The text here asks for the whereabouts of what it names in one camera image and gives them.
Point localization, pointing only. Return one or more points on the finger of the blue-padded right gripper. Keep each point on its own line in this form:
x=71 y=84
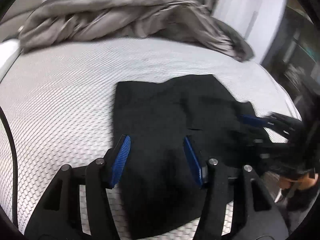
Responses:
x=256 y=121

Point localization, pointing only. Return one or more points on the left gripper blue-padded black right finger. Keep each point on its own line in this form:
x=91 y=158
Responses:
x=255 y=215

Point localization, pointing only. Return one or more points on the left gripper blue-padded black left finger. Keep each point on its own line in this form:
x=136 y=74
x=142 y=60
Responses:
x=57 y=214

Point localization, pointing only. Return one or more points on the black pants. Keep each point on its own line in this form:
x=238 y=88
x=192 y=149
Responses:
x=157 y=189

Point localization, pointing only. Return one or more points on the person's right hand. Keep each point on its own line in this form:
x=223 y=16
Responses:
x=288 y=186

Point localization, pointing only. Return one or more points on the dark shelving unit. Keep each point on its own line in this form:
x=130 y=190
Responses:
x=290 y=56

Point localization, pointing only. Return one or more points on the grey crumpled blanket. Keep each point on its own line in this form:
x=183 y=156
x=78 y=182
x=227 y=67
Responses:
x=55 y=21

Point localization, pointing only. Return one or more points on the white pillow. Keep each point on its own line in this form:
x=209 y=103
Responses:
x=9 y=52

